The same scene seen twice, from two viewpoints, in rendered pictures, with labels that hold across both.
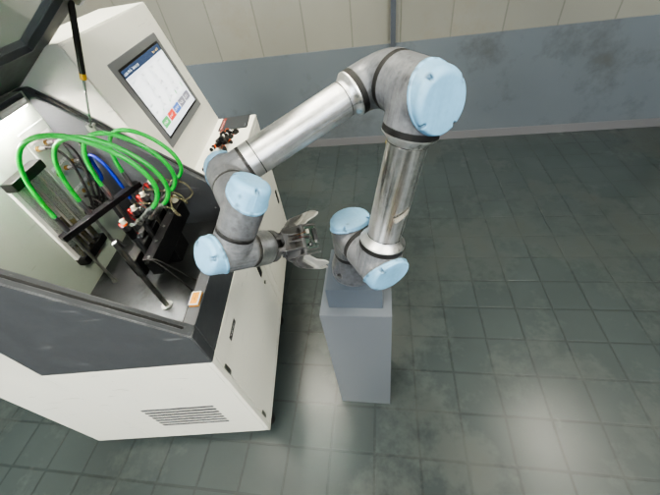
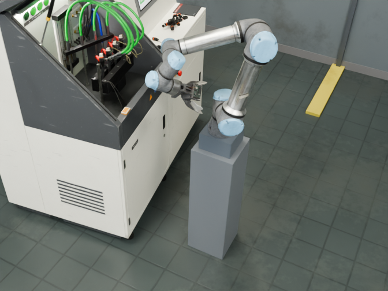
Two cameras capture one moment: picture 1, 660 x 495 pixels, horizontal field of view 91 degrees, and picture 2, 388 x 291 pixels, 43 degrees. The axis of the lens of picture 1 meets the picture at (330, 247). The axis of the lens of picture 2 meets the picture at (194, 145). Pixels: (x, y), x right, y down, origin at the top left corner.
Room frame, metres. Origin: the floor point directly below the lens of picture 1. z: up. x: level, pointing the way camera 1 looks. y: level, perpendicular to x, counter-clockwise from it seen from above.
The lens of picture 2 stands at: (-1.28, -0.34, 2.50)
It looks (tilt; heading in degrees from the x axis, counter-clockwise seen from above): 41 degrees down; 12
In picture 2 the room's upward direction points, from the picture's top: 2 degrees clockwise
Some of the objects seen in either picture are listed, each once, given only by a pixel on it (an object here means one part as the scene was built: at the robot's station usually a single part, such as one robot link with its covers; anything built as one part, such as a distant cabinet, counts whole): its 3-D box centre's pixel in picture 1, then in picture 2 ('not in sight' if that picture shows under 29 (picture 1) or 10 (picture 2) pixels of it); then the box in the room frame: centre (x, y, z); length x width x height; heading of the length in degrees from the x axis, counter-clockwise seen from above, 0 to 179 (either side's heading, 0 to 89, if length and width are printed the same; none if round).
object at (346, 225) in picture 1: (352, 233); (224, 103); (0.69, -0.07, 1.07); 0.13 x 0.12 x 0.14; 20
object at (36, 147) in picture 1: (67, 166); (78, 12); (1.16, 0.89, 1.20); 0.13 x 0.03 x 0.31; 174
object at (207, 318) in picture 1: (220, 263); (143, 101); (0.86, 0.41, 0.87); 0.62 x 0.04 x 0.16; 174
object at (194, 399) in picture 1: (201, 334); (107, 153); (0.89, 0.68, 0.39); 0.70 x 0.58 x 0.79; 174
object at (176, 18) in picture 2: (224, 137); (175, 19); (1.61, 0.43, 1.01); 0.23 x 0.11 x 0.06; 174
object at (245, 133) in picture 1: (225, 148); (173, 28); (1.57, 0.43, 0.96); 0.70 x 0.22 x 0.03; 174
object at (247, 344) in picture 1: (256, 323); (148, 158); (0.86, 0.40, 0.44); 0.65 x 0.02 x 0.68; 174
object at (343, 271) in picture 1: (354, 258); (223, 121); (0.70, -0.07, 0.95); 0.15 x 0.15 x 0.10
